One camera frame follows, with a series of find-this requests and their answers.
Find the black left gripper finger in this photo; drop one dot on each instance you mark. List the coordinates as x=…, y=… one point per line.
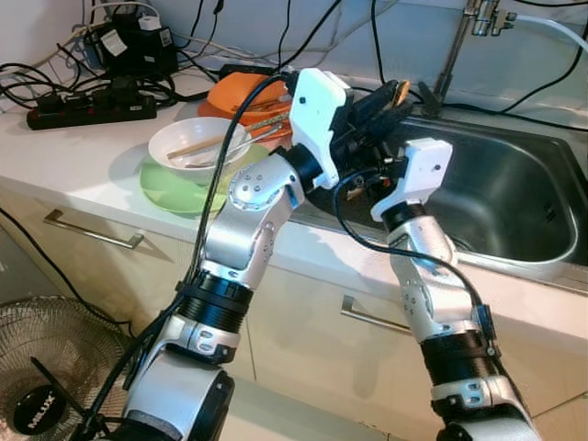
x=390, y=96
x=395, y=121

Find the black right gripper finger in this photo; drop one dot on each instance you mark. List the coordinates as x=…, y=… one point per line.
x=366, y=190
x=366, y=176

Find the white ceramic bowl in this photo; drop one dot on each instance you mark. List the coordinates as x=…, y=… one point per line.
x=184, y=138

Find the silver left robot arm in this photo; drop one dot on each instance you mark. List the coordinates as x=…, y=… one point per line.
x=243, y=220

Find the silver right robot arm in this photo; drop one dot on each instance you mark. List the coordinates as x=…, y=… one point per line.
x=432, y=294

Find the metal sink faucet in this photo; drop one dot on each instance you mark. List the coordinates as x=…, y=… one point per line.
x=455, y=55

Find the orange bowl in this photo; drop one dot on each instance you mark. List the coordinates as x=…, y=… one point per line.
x=243, y=92

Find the stainless steel sink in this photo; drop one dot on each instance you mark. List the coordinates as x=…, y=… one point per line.
x=514, y=193

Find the light wooden chopstick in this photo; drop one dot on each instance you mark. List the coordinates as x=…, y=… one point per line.
x=207, y=141
x=216, y=152

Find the light green plate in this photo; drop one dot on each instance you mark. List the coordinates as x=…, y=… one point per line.
x=170, y=193

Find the large black power adapter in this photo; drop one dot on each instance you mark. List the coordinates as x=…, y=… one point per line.
x=138, y=50

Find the white power plug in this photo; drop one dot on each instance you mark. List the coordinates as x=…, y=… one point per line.
x=148, y=19

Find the small black power adapter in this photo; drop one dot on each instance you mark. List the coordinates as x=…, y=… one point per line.
x=124, y=89

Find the black power strip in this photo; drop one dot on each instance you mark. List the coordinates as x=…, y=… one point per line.
x=87, y=112

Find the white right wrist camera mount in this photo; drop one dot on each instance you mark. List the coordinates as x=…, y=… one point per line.
x=418, y=175

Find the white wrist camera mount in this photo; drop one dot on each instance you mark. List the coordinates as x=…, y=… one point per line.
x=317, y=115
x=418, y=175

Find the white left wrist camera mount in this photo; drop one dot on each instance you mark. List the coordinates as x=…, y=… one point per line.
x=317, y=115

